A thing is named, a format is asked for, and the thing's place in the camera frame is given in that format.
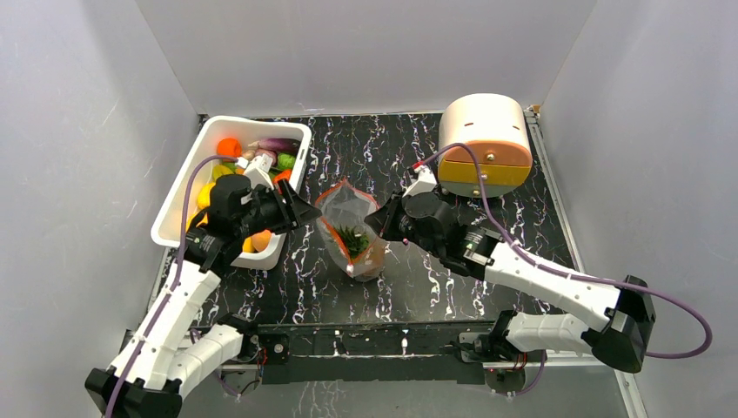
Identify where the orange fruit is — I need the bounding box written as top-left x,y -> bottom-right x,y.
216,138 -> 242,158

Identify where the green vegetable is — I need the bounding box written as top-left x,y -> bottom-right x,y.
277,152 -> 297,171

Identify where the red tomato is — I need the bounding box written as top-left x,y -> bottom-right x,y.
272,169 -> 292,189

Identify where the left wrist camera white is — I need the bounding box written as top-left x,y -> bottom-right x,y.
235,154 -> 275,190

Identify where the white plastic bin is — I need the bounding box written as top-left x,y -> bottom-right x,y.
151,116 -> 312,248

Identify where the yellow banana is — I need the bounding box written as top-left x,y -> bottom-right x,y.
242,237 -> 256,253

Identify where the yellow green starfruit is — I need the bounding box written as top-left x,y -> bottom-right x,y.
211,164 -> 235,182

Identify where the purple eggplant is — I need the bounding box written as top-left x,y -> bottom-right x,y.
247,138 -> 301,155

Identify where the round drawer cabinet cream orange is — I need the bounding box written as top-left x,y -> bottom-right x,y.
437,93 -> 533,198

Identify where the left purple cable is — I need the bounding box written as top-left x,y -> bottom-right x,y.
104,154 -> 240,418

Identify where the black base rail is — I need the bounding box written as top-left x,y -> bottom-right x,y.
220,320 -> 529,385

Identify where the purple cable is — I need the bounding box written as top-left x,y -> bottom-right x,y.
104,154 -> 240,418
413,143 -> 713,361

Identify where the clear zip bag orange zipper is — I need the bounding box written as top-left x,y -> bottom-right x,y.
315,179 -> 386,282

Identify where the yellow bell pepper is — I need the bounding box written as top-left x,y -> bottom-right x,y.
196,182 -> 215,210

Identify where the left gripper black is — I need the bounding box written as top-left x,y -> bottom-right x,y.
236,179 -> 322,239

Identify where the red onion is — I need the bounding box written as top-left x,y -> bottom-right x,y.
255,149 -> 278,167

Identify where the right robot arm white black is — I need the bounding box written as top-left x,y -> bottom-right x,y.
365,192 -> 655,374

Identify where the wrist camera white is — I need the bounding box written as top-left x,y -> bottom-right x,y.
402,162 -> 438,197
235,154 -> 275,190

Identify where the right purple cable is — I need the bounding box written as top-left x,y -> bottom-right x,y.
413,143 -> 713,361

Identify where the peach fruit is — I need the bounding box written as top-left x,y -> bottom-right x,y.
250,230 -> 272,253

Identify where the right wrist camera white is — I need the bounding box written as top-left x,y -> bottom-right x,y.
402,162 -> 438,197

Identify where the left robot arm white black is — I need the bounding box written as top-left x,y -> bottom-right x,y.
84,174 -> 322,417

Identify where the toy pineapple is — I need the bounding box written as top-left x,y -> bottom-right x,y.
335,226 -> 386,282

